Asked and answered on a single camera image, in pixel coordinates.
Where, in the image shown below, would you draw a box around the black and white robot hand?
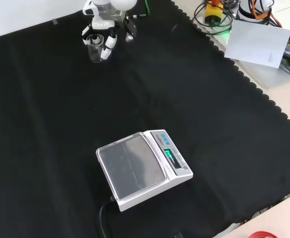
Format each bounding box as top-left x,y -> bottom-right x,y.
82,15 -> 137,60

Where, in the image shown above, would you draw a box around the clear glass beaker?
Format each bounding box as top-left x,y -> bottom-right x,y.
87,34 -> 105,63

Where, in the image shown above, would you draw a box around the black bench cloth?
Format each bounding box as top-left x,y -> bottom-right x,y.
0,0 -> 290,238

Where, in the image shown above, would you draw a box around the yellow stop button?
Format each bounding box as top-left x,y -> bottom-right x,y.
205,0 -> 224,23

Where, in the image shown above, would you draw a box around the white electronic balance steel pan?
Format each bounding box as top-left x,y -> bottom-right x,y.
95,128 -> 194,212

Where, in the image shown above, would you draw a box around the pale board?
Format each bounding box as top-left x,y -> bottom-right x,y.
224,19 -> 290,69

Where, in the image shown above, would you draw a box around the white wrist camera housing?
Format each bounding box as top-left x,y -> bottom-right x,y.
82,0 -> 97,16

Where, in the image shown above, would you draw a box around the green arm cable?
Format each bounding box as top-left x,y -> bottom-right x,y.
132,0 -> 152,19

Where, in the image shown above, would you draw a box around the black looped cables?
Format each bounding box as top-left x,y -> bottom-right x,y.
192,0 -> 235,28

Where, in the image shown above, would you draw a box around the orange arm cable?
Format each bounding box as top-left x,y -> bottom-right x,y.
253,0 -> 283,28

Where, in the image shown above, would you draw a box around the black balance power cable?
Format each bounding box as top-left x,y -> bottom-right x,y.
99,195 -> 116,238

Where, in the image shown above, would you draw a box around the red ring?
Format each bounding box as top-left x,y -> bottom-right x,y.
248,231 -> 278,238

